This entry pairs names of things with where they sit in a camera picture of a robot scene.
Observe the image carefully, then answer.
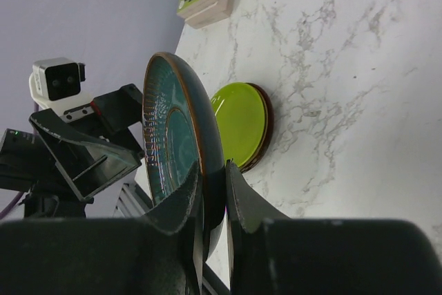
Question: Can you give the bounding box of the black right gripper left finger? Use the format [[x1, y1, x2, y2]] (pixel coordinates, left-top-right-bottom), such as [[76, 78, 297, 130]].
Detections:
[[1, 164, 204, 294]]

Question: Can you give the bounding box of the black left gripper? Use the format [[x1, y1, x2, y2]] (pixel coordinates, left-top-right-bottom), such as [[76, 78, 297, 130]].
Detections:
[[1, 84, 143, 218]]

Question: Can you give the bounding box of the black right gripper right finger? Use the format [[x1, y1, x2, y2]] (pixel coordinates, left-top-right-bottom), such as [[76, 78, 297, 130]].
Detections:
[[226, 162, 439, 294]]

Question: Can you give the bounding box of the dark green plate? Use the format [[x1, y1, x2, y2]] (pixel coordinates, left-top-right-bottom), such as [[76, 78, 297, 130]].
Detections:
[[142, 52, 225, 258]]

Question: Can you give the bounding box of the lime green plate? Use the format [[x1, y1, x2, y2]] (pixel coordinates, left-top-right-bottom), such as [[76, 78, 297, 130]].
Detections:
[[211, 82, 266, 168]]

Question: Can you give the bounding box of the red floral plate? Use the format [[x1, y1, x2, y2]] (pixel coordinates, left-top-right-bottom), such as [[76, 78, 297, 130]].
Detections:
[[240, 82, 274, 173]]

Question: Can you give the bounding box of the yellow patterned plate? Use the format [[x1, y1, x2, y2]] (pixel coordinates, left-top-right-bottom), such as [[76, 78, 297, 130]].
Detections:
[[241, 83, 270, 171]]

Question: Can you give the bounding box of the aluminium frame post left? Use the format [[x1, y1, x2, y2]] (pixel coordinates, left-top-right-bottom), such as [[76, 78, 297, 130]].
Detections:
[[113, 183, 153, 218]]

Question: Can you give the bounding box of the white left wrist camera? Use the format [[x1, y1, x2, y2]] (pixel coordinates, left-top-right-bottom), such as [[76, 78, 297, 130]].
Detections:
[[28, 57, 93, 123]]

